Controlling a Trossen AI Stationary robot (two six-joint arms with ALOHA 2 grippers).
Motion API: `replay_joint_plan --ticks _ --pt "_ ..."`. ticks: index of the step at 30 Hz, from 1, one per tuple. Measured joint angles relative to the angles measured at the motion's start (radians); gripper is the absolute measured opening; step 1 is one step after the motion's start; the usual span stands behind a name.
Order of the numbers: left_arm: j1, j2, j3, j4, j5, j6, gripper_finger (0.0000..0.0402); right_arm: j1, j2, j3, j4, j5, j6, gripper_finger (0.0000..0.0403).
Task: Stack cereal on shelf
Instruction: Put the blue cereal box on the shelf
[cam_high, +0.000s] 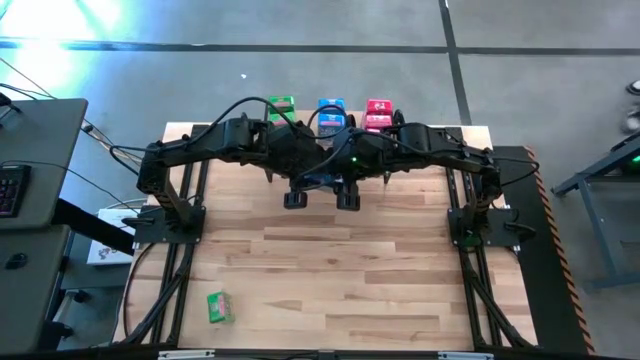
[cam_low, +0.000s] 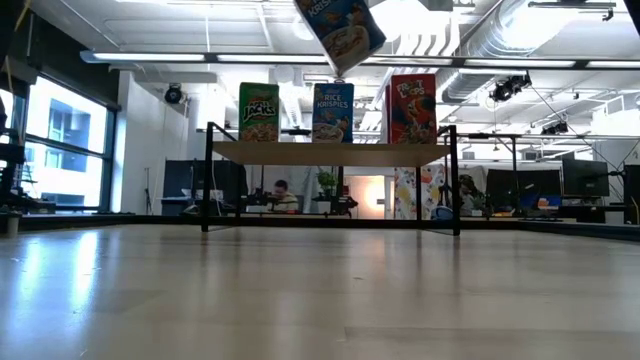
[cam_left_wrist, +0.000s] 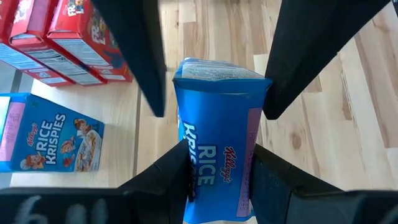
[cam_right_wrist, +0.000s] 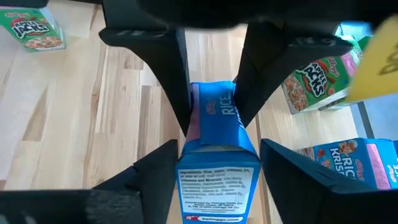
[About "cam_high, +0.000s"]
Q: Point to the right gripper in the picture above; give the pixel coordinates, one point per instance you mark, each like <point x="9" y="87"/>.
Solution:
<point x="365" y="155"/>

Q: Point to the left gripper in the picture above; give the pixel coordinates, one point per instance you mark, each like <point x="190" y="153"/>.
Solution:
<point x="295" y="155"/>

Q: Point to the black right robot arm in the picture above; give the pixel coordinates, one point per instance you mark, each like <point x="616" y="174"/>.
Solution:
<point x="445" y="150"/>

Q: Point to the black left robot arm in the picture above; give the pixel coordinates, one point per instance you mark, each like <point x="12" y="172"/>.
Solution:
<point x="200" y="147"/>

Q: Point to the wooden shelf with black legs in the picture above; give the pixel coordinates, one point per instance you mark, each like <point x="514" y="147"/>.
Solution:
<point x="306" y="115"/>

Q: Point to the black clamp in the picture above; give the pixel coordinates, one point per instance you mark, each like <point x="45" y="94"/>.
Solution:
<point x="399" y="117"/>

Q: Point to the black desk leg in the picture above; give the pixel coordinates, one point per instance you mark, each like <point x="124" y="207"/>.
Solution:
<point x="90" y="225"/>

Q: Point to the white cardboard box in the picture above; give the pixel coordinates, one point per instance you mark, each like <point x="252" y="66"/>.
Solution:
<point x="102" y="255"/>

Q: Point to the grey metal stand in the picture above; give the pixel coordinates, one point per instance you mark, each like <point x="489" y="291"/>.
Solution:
<point x="597" y="230"/>

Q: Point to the grey desk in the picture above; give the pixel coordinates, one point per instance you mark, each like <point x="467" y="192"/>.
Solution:
<point x="45" y="140"/>

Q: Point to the black floor plug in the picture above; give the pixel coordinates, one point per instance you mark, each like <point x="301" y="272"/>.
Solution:
<point x="77" y="296"/>
<point x="57" y="331"/>

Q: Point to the person's shoe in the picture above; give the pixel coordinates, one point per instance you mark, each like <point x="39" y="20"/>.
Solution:
<point x="631" y="120"/>
<point x="634" y="87"/>

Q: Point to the black keyboard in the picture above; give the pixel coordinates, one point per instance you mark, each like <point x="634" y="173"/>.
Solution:
<point x="12" y="190"/>

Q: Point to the black computer mouse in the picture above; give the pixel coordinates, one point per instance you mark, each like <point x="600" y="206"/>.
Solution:
<point x="16" y="261"/>

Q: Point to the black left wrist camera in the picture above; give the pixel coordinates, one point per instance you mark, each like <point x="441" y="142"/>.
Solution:
<point x="295" y="200"/>

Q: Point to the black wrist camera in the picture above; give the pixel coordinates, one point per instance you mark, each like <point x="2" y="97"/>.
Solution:
<point x="295" y="200"/>
<point x="348" y="200"/>

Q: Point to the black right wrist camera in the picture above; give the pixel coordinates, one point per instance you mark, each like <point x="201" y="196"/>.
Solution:
<point x="348" y="200"/>

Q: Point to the black aluminium table frame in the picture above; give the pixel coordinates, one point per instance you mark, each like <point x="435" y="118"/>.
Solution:
<point x="178" y="320"/>

